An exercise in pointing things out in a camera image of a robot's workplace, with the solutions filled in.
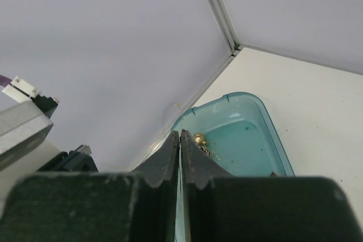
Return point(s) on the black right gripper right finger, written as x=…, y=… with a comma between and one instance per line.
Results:
x=197, y=175

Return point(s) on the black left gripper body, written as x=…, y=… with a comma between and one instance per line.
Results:
x=78, y=160

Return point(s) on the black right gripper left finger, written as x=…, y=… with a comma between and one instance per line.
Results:
x=155, y=210

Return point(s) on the teal transparent plastic bin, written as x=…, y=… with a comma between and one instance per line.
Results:
x=244, y=142

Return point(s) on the frosted pine cone ornament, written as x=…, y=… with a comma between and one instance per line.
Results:
x=206, y=151

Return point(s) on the gold glitter ball ornament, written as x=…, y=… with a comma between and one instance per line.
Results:
x=200, y=139

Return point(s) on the left aluminium corner post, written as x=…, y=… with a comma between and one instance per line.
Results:
x=223, y=20

